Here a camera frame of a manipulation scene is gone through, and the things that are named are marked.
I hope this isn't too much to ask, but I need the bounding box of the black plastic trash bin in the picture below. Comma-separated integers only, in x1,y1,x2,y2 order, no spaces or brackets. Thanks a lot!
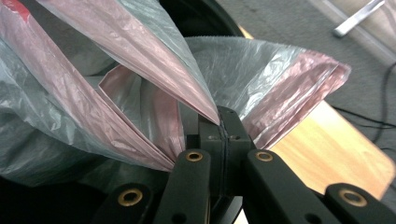
0,0,246,224

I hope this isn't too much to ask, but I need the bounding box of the white metal stand frame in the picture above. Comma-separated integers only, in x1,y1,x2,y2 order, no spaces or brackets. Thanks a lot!
332,0,387,38

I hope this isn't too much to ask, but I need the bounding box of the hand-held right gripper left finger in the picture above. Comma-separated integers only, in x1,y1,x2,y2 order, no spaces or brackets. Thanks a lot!
186,114,226,198

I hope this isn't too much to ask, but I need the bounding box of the grey plastic garbage bag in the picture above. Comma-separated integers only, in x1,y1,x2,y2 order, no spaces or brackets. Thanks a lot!
0,0,352,188

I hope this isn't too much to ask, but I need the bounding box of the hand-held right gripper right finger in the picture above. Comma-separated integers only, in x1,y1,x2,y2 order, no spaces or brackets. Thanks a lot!
218,105,256,197

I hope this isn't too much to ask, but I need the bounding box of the looping black floor cable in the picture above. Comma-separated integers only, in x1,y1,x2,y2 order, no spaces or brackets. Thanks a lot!
330,61,396,153

